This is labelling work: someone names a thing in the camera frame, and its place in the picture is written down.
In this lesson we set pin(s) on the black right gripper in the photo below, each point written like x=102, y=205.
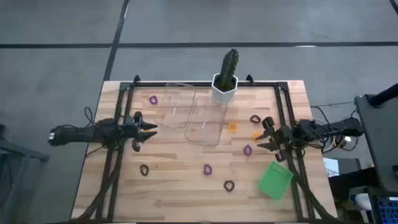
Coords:
x=281, y=137

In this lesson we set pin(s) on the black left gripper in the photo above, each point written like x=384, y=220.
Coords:
x=136, y=130

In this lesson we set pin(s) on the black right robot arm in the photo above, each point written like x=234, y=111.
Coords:
x=342, y=126

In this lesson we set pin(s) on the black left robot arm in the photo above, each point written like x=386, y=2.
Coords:
x=77, y=133

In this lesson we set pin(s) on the clear plastic bin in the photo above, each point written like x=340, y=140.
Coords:
x=206, y=130
x=174, y=109

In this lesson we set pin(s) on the green plastic bin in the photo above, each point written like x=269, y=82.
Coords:
x=275, y=180

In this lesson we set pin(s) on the white paper sheet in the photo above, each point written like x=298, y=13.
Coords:
x=331, y=166

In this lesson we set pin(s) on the green cactus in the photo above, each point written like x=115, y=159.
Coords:
x=229, y=68

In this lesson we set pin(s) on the white roll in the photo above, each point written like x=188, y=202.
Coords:
x=363, y=201

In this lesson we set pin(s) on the black pole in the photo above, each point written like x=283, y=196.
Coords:
x=385, y=95

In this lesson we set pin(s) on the grey metal stand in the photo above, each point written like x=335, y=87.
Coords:
x=18, y=151

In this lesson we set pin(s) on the blue crate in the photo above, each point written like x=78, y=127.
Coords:
x=388, y=211

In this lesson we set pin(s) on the black metal table frame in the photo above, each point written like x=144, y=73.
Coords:
x=261, y=84

